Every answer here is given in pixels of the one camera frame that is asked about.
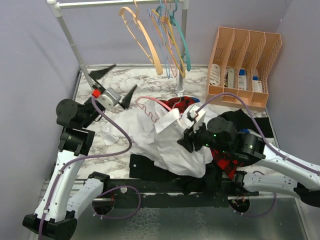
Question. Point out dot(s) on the white blue red box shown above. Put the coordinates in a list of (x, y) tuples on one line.
[(256, 83)]

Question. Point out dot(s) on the white metal clothes rack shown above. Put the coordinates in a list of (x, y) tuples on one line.
[(98, 36)]

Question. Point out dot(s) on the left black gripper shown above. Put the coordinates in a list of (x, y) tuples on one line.
[(96, 74)]

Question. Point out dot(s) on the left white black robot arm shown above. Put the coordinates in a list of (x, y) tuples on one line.
[(57, 215)]

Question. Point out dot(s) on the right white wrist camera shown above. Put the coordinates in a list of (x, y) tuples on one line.
[(197, 116)]

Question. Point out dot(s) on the cream orange hanger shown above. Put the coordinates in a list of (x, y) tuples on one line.
[(126, 13)]

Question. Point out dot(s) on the white remote in organizer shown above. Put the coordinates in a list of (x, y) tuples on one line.
[(215, 75)]

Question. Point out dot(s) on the yellow hanger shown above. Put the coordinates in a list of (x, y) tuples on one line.
[(181, 69)]

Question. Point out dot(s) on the red black plaid shirt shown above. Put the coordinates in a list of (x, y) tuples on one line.
[(221, 160)]

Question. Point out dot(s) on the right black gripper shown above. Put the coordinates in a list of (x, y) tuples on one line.
[(191, 137)]

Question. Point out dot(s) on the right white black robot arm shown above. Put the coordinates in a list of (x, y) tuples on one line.
[(297, 178)]

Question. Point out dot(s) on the peach plastic file organizer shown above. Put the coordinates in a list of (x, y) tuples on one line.
[(242, 49)]

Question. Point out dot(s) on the white shirt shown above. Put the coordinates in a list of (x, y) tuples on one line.
[(158, 142)]

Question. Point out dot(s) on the teal hanger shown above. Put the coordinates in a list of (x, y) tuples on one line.
[(181, 28)]

